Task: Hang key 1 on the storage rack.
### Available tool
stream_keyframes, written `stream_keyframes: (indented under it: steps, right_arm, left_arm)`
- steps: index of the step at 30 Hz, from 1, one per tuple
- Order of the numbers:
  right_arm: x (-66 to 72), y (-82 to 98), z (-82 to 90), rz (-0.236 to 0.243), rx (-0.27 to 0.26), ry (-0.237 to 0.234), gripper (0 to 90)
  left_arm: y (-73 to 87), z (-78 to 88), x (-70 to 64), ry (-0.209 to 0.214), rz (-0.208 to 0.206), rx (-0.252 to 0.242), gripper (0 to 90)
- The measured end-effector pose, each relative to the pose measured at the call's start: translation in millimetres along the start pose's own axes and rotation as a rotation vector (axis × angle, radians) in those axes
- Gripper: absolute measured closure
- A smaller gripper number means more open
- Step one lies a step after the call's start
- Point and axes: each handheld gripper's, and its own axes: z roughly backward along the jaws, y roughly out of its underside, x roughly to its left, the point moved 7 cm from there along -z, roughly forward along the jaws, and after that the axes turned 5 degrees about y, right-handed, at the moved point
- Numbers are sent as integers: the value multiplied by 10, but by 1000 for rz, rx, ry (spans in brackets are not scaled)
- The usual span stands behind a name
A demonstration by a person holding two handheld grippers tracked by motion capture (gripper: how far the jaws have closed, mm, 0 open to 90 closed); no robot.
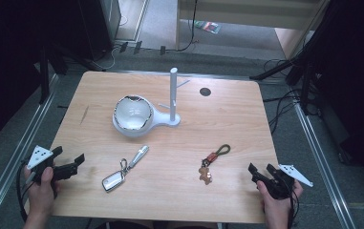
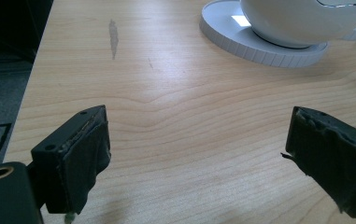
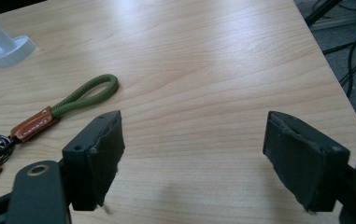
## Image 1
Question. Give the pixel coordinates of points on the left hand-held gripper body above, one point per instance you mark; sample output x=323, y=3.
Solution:
x=39, y=156

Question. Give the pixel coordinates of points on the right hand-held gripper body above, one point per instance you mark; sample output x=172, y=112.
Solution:
x=281, y=186

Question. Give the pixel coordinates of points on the white key holder stand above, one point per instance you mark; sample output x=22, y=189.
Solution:
x=173, y=95

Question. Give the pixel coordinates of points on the person's right hand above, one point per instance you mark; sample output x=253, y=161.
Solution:
x=278, y=208

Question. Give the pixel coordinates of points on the person's left hand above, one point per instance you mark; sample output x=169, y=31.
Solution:
x=41, y=197

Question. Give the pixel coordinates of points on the white bowl with silver rim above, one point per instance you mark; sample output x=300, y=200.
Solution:
x=133, y=113

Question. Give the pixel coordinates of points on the black round table grommet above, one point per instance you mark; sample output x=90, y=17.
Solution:
x=205, y=92

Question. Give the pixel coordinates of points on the black metal stand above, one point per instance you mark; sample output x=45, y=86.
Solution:
x=307, y=63

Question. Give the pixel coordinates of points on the black cabinet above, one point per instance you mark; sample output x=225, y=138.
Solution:
x=98, y=25

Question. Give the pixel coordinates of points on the black plug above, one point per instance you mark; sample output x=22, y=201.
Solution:
x=162, y=50

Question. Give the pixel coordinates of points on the colourful packet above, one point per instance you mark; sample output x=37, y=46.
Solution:
x=209, y=26

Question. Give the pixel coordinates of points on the light wooden furniture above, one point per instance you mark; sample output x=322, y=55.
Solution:
x=249, y=9

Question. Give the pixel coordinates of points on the metal floor rail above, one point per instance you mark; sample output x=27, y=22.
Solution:
x=20, y=149
x=323, y=159

